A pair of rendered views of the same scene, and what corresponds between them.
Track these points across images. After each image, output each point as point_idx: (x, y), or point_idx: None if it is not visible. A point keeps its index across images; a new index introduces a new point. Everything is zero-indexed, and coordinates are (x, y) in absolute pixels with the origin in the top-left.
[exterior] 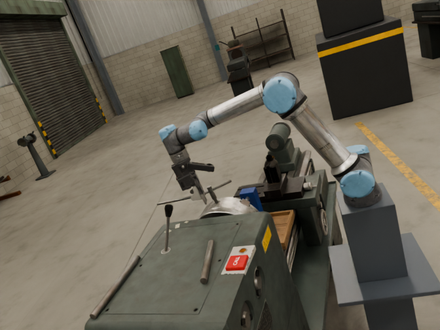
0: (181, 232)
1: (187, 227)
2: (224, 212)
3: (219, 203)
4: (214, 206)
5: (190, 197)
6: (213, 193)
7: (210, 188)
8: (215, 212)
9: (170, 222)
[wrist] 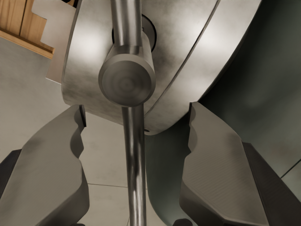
0: (297, 190)
1: (287, 174)
2: (255, 14)
3: (161, 27)
4: (169, 57)
5: (145, 204)
6: (147, 43)
7: (152, 66)
8: (227, 62)
9: (192, 219)
